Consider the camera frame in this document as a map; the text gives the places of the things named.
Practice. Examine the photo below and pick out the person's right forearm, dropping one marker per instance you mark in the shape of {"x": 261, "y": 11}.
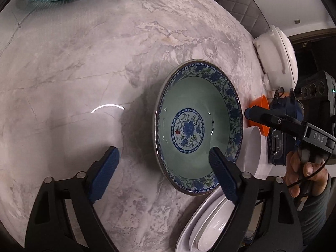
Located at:
{"x": 317, "y": 215}

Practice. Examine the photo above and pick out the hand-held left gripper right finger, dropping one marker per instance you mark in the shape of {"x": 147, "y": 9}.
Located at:
{"x": 223, "y": 176}

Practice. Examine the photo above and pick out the dark grey quilted chair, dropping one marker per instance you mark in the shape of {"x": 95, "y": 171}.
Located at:
{"x": 244, "y": 8}

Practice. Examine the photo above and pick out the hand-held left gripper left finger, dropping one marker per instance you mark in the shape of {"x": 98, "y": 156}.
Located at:
{"x": 105, "y": 173}

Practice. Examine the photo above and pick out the medium white plate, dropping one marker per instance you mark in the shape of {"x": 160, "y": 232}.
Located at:
{"x": 193, "y": 241}

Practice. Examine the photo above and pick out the white purple rice cooker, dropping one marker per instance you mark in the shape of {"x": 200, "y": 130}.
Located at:
{"x": 278, "y": 55}

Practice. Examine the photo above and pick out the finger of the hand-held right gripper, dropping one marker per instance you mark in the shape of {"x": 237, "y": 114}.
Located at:
{"x": 262, "y": 116}

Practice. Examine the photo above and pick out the person's right hand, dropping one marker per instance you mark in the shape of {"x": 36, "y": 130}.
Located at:
{"x": 292, "y": 173}

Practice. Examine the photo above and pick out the small white plate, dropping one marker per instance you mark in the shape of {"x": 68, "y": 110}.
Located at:
{"x": 215, "y": 225}

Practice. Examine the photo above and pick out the plain white bowl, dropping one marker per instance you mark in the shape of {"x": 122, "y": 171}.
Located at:
{"x": 253, "y": 149}

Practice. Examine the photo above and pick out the orange bowl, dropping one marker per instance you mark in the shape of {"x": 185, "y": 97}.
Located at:
{"x": 261, "y": 102}

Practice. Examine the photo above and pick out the stack of white plates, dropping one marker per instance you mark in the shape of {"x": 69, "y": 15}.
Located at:
{"x": 181, "y": 241}

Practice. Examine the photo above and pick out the blue floral patterned bowl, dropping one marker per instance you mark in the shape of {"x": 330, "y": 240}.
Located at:
{"x": 189, "y": 105}

